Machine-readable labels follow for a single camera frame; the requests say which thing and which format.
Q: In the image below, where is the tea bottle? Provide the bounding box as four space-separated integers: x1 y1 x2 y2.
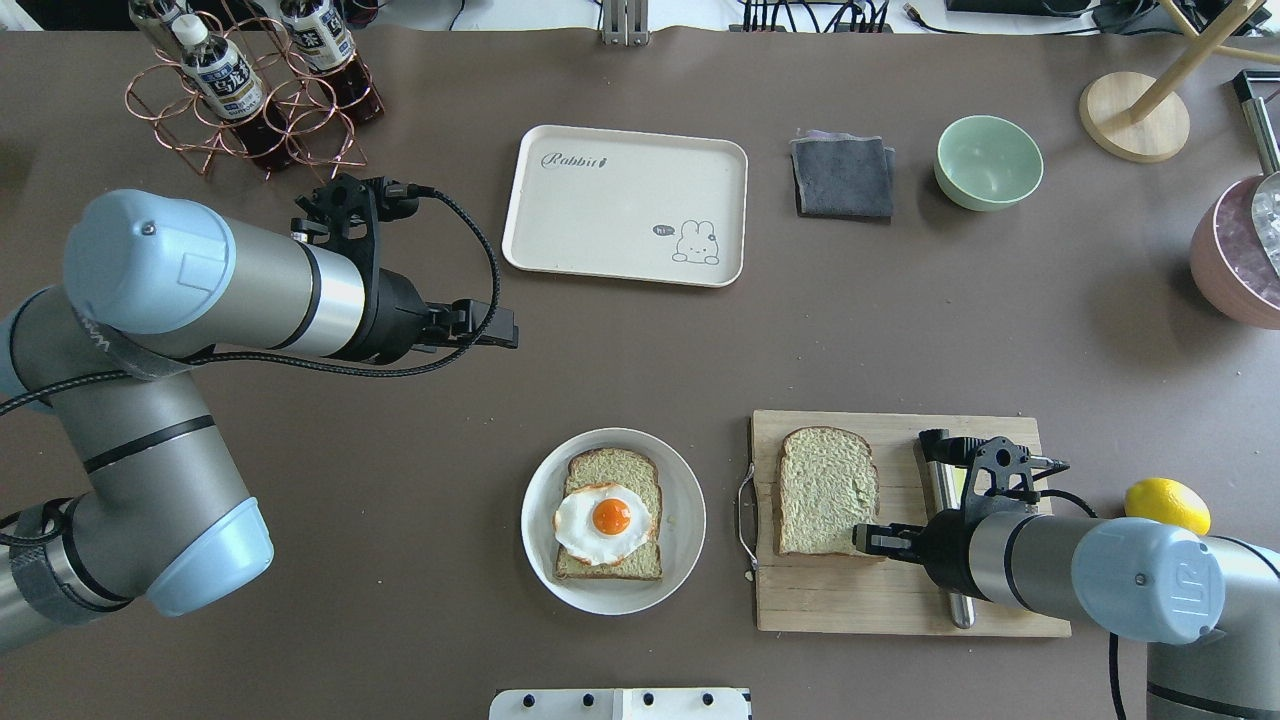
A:
280 1 384 126
127 0 192 61
172 13 293 172

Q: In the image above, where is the green bowl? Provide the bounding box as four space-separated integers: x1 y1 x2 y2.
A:
933 115 1044 211

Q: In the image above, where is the yellow lemon lower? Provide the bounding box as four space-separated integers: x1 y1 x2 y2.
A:
1123 477 1212 536

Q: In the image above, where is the bread slice under egg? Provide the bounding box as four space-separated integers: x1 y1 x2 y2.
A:
556 448 664 582

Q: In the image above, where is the grey folded cloth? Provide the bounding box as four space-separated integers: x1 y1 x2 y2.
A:
790 129 896 222

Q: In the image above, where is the tea bottle lower left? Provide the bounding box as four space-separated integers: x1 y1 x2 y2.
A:
280 1 384 126

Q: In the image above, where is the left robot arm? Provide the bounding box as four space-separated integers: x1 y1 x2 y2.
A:
3 176 518 651

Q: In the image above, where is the pink ice bowl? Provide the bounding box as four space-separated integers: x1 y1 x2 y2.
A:
1190 176 1279 331

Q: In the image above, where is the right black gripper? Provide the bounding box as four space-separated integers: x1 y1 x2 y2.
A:
852 509 984 600

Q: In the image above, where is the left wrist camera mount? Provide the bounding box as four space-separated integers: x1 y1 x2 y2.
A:
291 173 419 282

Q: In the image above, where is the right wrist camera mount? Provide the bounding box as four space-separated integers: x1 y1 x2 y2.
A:
931 436 1070 523

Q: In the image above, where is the white round plate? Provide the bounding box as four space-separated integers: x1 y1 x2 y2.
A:
520 427 707 616

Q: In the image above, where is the steel ice scoop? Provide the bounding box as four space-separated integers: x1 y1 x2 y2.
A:
1231 70 1279 274

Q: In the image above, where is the wooden stand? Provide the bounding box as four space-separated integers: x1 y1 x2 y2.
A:
1078 1 1277 163

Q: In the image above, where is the copper wire bottle rack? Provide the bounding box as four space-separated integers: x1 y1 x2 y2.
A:
125 1 369 178

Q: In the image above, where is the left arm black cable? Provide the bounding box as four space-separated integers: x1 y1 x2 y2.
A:
0 186 502 418

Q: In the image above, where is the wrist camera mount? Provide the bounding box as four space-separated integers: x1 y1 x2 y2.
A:
291 173 419 282
931 436 1070 523

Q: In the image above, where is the bread slice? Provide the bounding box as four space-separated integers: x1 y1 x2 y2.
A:
556 448 664 582
778 427 881 556

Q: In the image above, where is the cream rabbit tray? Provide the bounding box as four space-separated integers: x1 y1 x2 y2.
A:
502 126 748 288

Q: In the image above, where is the tea bottle upper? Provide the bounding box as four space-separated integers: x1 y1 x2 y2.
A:
172 13 293 172

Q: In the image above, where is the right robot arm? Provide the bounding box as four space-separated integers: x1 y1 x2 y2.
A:
852 510 1279 719

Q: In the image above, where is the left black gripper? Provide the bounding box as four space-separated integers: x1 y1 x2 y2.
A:
356 269 518 365

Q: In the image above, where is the wooden cutting board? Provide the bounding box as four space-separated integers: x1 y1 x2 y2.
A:
750 409 1073 638

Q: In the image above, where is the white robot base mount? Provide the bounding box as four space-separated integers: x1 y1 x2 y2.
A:
488 685 754 719

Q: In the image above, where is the fried egg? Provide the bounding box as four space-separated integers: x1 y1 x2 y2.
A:
553 484 655 566

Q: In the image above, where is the steel handled knife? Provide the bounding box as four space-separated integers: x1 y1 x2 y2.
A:
918 429 977 629

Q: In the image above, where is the tea bottle lower right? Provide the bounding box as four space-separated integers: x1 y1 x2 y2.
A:
127 0 192 61

